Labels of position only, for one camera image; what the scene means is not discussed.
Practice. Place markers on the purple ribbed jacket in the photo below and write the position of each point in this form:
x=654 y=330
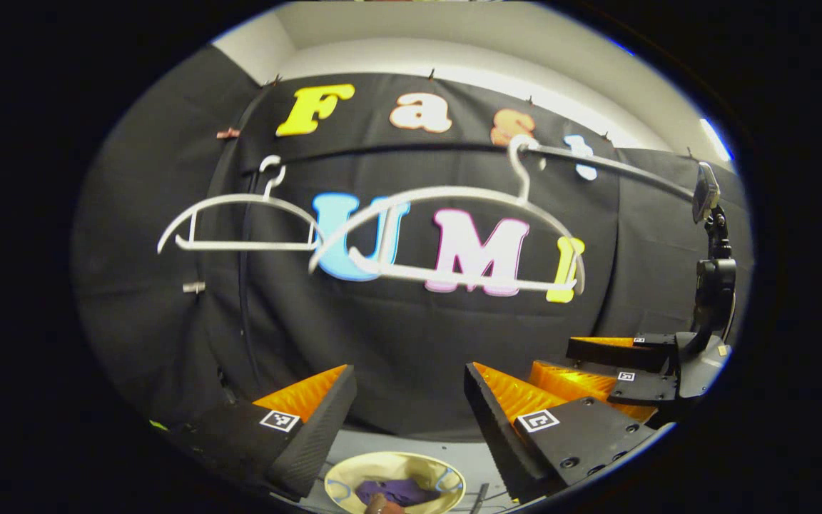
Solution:
x=404 y=491

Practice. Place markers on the neon yellow object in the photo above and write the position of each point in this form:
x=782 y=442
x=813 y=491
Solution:
x=158 y=425

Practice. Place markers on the small ceiling light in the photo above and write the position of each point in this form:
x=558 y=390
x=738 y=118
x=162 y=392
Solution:
x=716 y=139

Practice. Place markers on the silver clip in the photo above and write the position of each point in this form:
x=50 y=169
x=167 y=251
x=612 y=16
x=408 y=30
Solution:
x=194 y=288

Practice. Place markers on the white plastic hanger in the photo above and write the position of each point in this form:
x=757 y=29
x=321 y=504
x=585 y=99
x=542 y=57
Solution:
x=240 y=245
x=521 y=178

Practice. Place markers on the black clothes rail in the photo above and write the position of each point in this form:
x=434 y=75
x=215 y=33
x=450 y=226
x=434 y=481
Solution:
x=632 y=171

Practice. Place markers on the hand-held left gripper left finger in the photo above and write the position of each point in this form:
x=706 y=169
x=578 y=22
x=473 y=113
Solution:
x=311 y=435

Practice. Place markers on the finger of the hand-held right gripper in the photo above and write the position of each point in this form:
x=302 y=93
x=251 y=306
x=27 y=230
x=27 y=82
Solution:
x=643 y=389
x=618 y=355

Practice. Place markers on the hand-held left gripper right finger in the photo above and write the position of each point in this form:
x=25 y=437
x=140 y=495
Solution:
x=500 y=435

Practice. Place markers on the copper clip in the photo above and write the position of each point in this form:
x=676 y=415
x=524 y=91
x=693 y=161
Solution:
x=227 y=133

